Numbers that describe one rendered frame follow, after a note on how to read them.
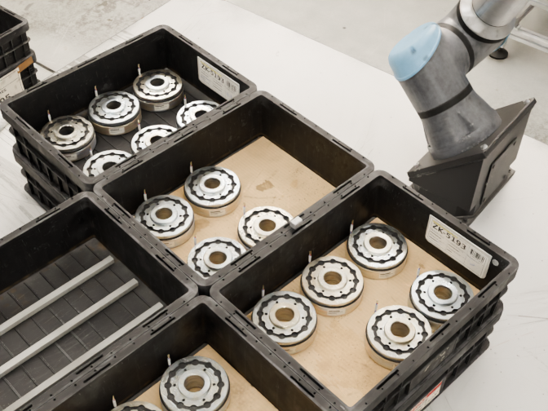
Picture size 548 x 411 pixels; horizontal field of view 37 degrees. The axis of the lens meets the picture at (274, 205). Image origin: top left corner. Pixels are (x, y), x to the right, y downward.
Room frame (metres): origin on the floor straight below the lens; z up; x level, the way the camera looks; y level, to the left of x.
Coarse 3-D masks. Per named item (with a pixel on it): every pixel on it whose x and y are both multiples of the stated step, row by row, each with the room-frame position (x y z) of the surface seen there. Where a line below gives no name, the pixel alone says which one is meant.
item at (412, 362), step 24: (408, 192) 0.98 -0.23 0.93; (312, 216) 0.92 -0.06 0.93; (288, 240) 0.87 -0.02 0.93; (480, 240) 0.88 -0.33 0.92; (216, 288) 0.77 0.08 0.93; (240, 312) 0.72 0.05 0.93; (456, 312) 0.73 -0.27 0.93; (264, 336) 0.68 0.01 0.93; (432, 336) 0.69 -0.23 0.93; (288, 360) 0.64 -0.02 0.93; (408, 360) 0.64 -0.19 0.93; (312, 384) 0.60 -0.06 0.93; (384, 384) 0.61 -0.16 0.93; (336, 408) 0.57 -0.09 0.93; (360, 408) 0.57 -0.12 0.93
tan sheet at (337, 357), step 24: (408, 240) 0.96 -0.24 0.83; (408, 264) 0.90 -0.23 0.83; (432, 264) 0.91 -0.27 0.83; (288, 288) 0.85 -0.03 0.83; (384, 288) 0.85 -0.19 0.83; (408, 288) 0.85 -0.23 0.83; (360, 312) 0.80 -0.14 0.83; (336, 336) 0.75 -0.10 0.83; (360, 336) 0.75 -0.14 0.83; (312, 360) 0.71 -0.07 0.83; (336, 360) 0.71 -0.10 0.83; (360, 360) 0.71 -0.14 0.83; (336, 384) 0.67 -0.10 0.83; (360, 384) 0.67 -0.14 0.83
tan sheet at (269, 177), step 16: (256, 144) 1.20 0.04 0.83; (272, 144) 1.20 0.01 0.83; (224, 160) 1.16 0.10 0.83; (240, 160) 1.16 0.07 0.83; (256, 160) 1.16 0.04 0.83; (272, 160) 1.16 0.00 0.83; (288, 160) 1.16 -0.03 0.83; (240, 176) 1.11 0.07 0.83; (256, 176) 1.11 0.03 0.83; (272, 176) 1.11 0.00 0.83; (288, 176) 1.11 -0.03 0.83; (304, 176) 1.12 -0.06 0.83; (176, 192) 1.06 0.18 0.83; (256, 192) 1.07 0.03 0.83; (272, 192) 1.07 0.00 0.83; (288, 192) 1.07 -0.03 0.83; (304, 192) 1.07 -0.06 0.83; (320, 192) 1.07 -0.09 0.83; (240, 208) 1.03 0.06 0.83; (288, 208) 1.03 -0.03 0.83; (304, 208) 1.03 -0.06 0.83; (208, 224) 0.99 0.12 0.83; (224, 224) 0.99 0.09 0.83; (192, 240) 0.95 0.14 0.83
